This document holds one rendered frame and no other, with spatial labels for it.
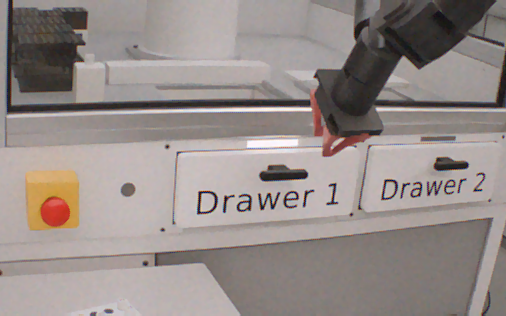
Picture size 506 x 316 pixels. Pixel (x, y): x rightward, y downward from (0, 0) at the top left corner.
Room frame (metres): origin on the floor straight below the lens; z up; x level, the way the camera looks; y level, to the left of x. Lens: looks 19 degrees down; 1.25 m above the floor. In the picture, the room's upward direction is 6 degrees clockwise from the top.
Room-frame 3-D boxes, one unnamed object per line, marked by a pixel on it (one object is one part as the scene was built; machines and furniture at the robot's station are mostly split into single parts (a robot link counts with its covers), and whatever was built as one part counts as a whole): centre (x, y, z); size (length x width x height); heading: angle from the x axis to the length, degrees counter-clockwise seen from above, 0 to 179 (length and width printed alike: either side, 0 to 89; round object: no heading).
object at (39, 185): (0.83, 0.25, 0.88); 0.07 x 0.05 x 0.07; 114
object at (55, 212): (0.80, 0.24, 0.88); 0.04 x 0.03 x 0.04; 114
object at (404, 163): (1.10, -0.33, 0.87); 0.29 x 0.02 x 0.11; 114
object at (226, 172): (0.98, -0.04, 0.87); 0.29 x 0.02 x 0.11; 114
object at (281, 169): (0.95, -0.05, 0.91); 0.07 x 0.04 x 0.01; 114
